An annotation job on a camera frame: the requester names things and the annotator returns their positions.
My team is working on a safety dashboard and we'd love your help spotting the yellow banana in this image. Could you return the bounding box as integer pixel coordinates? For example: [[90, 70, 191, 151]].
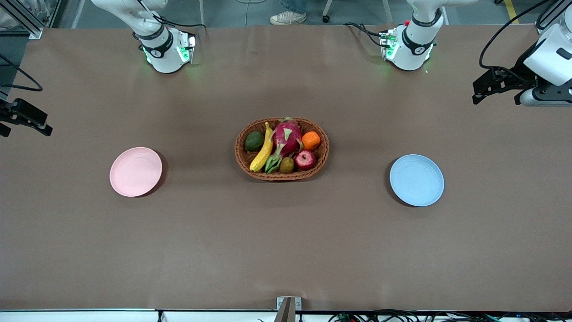
[[249, 122, 274, 173]]

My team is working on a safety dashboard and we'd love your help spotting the black left base cable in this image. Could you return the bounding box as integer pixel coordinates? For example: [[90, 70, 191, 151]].
[[343, 22, 386, 49]]

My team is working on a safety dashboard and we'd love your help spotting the light blue plate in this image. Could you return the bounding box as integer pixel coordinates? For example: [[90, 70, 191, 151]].
[[389, 154, 445, 207]]

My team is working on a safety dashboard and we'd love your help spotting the black right base cable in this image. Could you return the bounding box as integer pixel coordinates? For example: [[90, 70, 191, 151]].
[[134, 0, 209, 32]]

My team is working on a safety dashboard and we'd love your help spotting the white sneaker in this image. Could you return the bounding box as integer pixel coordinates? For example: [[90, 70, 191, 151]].
[[270, 11, 307, 25]]

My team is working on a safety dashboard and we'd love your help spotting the chair leg with caster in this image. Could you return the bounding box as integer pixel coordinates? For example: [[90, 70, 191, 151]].
[[322, 0, 341, 24]]

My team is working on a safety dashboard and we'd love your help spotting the red apple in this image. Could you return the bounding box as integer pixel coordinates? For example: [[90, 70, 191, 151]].
[[294, 150, 317, 171]]

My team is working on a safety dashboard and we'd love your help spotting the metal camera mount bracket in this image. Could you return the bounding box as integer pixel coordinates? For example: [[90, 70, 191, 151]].
[[273, 297, 303, 322]]

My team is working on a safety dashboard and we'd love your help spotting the pink plate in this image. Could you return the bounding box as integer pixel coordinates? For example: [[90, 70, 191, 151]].
[[109, 147, 163, 197]]

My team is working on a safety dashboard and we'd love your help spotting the green avocado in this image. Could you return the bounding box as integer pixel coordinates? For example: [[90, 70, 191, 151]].
[[244, 131, 265, 152]]

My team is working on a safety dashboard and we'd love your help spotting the orange fruit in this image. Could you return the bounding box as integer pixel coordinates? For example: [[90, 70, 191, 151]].
[[301, 131, 321, 151]]

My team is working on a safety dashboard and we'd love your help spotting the black base cable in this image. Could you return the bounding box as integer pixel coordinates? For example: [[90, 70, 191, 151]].
[[134, 0, 209, 32], [343, 22, 386, 49]]

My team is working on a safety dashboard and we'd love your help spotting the aluminium frame post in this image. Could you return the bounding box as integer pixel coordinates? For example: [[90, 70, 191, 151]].
[[0, 0, 43, 40], [536, 0, 572, 34]]

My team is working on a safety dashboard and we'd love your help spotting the bundle of floor cables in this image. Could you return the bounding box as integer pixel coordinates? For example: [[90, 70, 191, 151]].
[[328, 309, 572, 322]]

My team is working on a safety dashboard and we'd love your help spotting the brown paper table cover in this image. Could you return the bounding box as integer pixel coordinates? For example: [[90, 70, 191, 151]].
[[0, 24, 572, 313]]

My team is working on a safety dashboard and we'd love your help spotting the pink dragon fruit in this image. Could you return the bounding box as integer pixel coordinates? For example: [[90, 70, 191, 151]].
[[265, 117, 304, 175]]

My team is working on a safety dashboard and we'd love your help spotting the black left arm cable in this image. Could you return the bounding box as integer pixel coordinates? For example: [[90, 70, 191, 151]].
[[479, 0, 555, 85]]

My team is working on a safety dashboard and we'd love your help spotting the brown wicker basket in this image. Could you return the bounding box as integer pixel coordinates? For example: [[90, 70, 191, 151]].
[[235, 117, 330, 182]]

